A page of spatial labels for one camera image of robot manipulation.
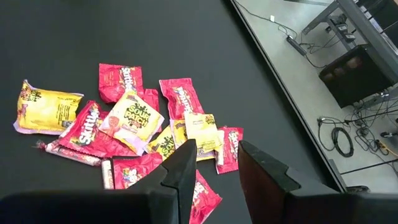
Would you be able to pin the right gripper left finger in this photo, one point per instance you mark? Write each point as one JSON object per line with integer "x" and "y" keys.
{"x": 177, "y": 174}

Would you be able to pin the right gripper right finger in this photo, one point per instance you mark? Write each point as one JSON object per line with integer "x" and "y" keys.
{"x": 264, "y": 186}

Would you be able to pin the yellow Sour Patch candy pack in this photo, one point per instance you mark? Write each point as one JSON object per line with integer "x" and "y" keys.
{"x": 133, "y": 118}
{"x": 161, "y": 144}
{"x": 46, "y": 109}
{"x": 202, "y": 133}

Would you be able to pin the red Skittles candy pack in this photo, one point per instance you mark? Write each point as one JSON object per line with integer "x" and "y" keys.
{"x": 130, "y": 174}
{"x": 231, "y": 149}
{"x": 151, "y": 99}
{"x": 118, "y": 81}
{"x": 205, "y": 199}
{"x": 182, "y": 96}
{"x": 84, "y": 130}

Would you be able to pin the Smarties candy roll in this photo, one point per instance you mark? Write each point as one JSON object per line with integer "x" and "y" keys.
{"x": 74, "y": 155}
{"x": 107, "y": 174}

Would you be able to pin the black equipment box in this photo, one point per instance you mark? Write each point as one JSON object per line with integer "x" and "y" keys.
{"x": 354, "y": 74}

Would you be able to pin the black power strip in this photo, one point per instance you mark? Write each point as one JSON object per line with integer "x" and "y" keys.
{"x": 296, "y": 45}

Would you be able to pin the white paper scrap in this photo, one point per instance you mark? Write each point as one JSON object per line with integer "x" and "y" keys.
{"x": 272, "y": 18}

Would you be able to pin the grey metal desk frame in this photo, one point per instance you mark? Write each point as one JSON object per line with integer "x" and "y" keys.
{"x": 367, "y": 34}

